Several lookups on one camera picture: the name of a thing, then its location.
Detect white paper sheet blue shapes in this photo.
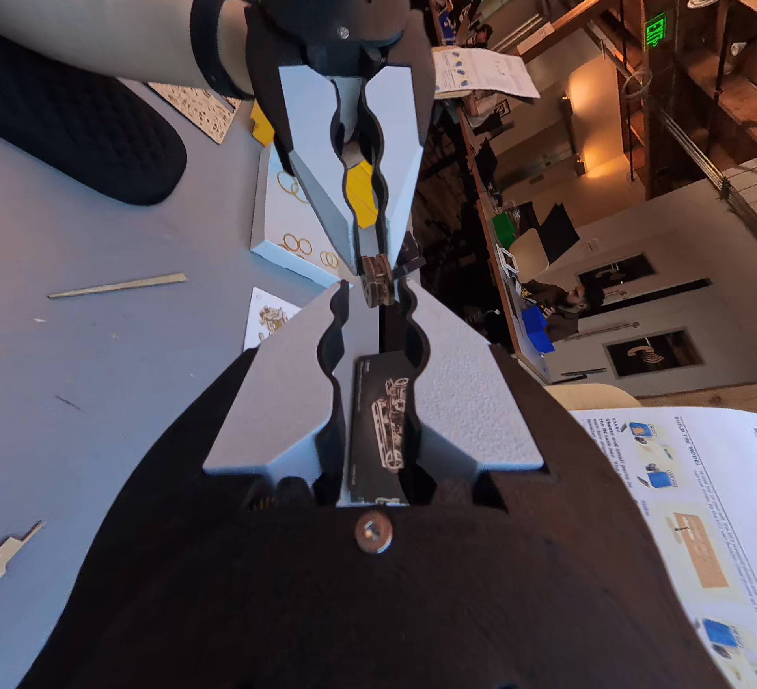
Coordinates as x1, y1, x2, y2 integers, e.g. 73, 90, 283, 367
433, 47, 541, 100

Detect speckled laser-cut wooden sheet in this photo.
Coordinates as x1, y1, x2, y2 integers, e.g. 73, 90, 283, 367
148, 82, 241, 145

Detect wooden board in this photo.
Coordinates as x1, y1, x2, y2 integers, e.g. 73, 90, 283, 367
543, 383, 641, 412

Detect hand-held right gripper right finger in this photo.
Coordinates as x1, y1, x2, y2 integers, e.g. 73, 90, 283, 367
396, 279, 545, 503

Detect white card with model picture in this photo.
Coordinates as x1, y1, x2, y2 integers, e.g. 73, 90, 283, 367
243, 287, 303, 353

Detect blue storage bin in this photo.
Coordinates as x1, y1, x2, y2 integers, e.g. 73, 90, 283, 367
520, 305, 556, 354

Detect key-shaped wooden scrap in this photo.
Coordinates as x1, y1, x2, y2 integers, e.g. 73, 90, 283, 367
0, 520, 46, 579

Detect black monitor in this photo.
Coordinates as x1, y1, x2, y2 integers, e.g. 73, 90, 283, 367
535, 202, 581, 264

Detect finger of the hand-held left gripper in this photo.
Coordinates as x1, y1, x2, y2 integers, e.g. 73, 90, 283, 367
277, 64, 360, 277
360, 65, 425, 277

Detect long wooden background desk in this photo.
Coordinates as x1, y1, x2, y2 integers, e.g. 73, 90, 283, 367
457, 108, 552, 385

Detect black model kit box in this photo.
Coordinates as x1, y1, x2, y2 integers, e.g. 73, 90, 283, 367
336, 351, 418, 508

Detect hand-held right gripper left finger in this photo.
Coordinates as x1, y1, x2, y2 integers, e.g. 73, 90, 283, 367
203, 281, 351, 505

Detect thin wooden stick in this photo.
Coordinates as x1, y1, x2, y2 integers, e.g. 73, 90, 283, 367
47, 273, 188, 300

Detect grey desk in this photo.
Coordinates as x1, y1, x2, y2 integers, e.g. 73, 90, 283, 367
0, 0, 363, 689

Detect black wrist strap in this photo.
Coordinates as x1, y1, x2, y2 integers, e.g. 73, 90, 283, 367
189, 0, 259, 100

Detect printed instruction sheet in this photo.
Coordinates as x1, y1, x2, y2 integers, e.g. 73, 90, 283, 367
569, 405, 757, 689

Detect white chair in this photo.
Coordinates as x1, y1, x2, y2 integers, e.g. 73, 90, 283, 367
507, 228, 551, 283

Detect small wooden model assembly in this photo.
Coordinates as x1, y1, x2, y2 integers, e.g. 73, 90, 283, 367
360, 254, 396, 309

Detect white booklet with gold rings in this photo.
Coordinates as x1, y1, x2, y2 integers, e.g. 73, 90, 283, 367
250, 145, 357, 289

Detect person's left forearm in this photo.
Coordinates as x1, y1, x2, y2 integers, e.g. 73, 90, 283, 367
0, 0, 256, 95

